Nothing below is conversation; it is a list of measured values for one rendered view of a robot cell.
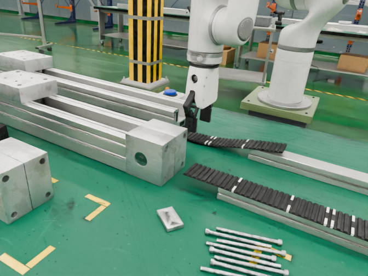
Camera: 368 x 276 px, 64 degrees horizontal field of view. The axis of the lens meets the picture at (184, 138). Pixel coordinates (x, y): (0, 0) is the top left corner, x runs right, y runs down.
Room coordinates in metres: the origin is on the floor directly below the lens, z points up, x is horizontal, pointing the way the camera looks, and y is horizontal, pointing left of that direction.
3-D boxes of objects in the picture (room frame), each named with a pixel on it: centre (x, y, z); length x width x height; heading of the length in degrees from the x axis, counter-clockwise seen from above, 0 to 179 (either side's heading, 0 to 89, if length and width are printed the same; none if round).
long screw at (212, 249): (0.33, -0.10, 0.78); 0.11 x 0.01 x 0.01; 78
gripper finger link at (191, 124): (0.68, -0.01, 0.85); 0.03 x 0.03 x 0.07; 63
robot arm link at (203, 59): (0.72, -0.03, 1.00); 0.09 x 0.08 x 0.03; 153
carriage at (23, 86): (0.77, 0.45, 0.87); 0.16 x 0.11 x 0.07; 62
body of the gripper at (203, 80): (0.73, -0.04, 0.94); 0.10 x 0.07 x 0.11; 153
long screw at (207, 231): (0.36, -0.10, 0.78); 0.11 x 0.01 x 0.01; 78
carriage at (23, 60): (1.05, 0.58, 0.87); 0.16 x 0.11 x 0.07; 62
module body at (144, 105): (0.93, 0.36, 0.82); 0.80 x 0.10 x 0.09; 62
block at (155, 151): (0.57, 0.05, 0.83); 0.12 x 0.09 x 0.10; 152
